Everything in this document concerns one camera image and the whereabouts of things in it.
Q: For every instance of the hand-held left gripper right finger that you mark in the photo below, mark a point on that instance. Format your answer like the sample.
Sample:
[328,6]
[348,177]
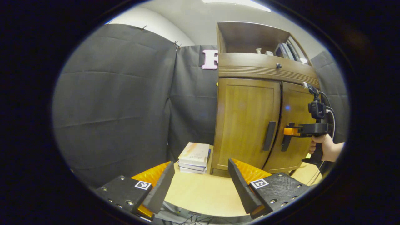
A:
[242,190]

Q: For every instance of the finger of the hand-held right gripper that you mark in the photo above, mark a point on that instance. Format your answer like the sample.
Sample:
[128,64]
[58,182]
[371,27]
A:
[291,131]

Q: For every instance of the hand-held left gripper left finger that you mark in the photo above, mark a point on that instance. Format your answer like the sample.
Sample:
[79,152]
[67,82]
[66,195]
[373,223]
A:
[161,190]

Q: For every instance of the wooden cabinet door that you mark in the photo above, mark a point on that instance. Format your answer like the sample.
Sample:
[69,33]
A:
[295,106]
[243,122]

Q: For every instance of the wooden double-door shoe cabinet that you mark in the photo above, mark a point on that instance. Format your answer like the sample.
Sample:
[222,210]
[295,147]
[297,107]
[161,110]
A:
[243,68]

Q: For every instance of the wooden cabinet drawer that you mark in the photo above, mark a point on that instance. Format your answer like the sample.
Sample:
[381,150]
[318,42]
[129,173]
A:
[250,64]

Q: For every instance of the white flat book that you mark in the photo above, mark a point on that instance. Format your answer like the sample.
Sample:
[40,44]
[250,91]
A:
[194,153]
[190,167]
[192,171]

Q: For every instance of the dark upright book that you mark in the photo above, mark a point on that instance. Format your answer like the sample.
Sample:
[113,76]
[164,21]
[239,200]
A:
[294,52]
[279,50]

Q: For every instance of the grey upright book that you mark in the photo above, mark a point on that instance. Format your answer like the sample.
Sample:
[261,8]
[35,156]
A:
[287,51]

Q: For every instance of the black backdrop cloth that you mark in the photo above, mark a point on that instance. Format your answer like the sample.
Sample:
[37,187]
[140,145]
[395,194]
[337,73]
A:
[109,100]

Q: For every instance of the large ceiling light panel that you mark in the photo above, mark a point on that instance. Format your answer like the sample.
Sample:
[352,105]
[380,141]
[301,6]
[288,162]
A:
[237,3]

